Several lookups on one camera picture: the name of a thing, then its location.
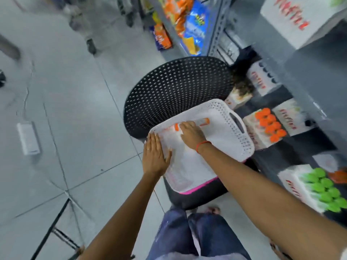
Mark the person's left hand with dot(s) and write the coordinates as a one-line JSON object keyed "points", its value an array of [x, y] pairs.
{"points": [[154, 159]]}

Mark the person's right hand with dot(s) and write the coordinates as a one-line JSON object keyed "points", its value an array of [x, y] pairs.
{"points": [[193, 138]]}

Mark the person's right fingers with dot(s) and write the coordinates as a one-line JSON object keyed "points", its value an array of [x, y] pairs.
{"points": [[188, 126]]}

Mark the person's left middle finger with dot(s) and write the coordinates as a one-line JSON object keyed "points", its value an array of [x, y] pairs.
{"points": [[153, 143]]}

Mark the person's left thumb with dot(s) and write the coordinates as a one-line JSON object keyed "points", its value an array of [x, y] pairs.
{"points": [[168, 158]]}

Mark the person's left little finger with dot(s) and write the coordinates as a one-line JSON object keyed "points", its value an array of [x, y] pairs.
{"points": [[144, 150]]}

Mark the orange capped clear bottle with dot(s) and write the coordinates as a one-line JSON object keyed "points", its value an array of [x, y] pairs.
{"points": [[176, 127], [202, 122]]}

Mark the white perforated plastic basket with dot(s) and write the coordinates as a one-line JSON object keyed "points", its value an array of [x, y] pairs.
{"points": [[225, 132]]}

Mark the person's right forearm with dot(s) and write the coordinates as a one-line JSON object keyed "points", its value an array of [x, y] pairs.
{"points": [[265, 200]]}

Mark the person's left forearm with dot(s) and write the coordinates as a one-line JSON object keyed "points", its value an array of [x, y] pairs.
{"points": [[122, 219]]}

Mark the red wrist band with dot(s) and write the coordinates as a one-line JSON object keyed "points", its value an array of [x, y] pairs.
{"points": [[202, 144]]}

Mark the black perforated chair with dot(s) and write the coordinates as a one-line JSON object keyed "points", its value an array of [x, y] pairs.
{"points": [[176, 89]]}

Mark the pink plastic basket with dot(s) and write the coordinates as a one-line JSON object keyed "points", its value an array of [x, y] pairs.
{"points": [[200, 186]]}

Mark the small white box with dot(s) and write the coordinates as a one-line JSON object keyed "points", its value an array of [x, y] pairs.
{"points": [[237, 100]]}

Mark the white box of orange bottles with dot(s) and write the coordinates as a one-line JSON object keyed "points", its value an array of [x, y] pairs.
{"points": [[254, 135]]}

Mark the person's left foot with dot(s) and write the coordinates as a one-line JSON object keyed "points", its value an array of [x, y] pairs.
{"points": [[212, 210]]}

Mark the blue jeans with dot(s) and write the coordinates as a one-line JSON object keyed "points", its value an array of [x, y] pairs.
{"points": [[195, 235]]}

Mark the group of orange capped bottles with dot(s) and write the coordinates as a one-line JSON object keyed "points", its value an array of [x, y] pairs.
{"points": [[271, 124]]}

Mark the purple orange snack packet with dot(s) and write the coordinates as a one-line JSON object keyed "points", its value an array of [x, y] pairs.
{"points": [[162, 37]]}

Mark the blue snack packet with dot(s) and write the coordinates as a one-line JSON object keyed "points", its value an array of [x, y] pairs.
{"points": [[195, 29]]}

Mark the orange snack packets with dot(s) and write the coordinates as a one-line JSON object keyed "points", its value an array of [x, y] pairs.
{"points": [[176, 10]]}

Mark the white flat device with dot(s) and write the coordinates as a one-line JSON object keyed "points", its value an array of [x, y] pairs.
{"points": [[28, 138]]}

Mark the white box of green bottles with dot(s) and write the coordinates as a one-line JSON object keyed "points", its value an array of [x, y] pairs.
{"points": [[295, 186]]}

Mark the black metal stand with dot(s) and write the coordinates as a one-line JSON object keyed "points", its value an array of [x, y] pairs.
{"points": [[51, 232]]}

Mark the grey metal shelf rack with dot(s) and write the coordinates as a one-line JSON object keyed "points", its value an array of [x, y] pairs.
{"points": [[311, 78]]}

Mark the group of green capped bottles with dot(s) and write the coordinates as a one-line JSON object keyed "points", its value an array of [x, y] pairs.
{"points": [[325, 186]]}

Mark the large white red print box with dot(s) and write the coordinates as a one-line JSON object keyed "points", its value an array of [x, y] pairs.
{"points": [[292, 16]]}

